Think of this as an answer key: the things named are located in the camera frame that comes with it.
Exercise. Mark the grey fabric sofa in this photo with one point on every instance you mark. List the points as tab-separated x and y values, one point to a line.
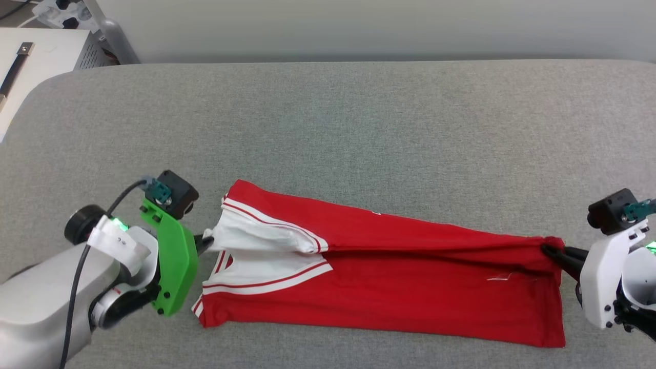
359	128

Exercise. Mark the white power strip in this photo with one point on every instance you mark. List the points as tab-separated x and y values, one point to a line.
61	13

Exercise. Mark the grey metal frame leg with foot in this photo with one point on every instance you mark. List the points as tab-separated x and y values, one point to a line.
115	36

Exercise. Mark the white perforated cabinet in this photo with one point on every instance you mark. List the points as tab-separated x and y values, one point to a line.
46	72

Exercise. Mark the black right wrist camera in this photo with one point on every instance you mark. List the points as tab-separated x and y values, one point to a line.
610	210

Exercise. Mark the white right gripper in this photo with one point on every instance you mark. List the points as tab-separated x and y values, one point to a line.
605	277

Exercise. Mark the red shirt with white trim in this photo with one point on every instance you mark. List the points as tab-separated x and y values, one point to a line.
389	277

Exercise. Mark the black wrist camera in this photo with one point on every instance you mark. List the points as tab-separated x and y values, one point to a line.
174	195
610	210

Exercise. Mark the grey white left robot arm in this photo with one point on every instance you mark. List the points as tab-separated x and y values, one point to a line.
36	302

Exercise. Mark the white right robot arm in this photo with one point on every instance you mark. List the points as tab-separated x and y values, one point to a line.
638	287

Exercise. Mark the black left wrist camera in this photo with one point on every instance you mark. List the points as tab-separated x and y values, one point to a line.
174	195

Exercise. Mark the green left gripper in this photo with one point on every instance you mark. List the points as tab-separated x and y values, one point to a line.
174	266

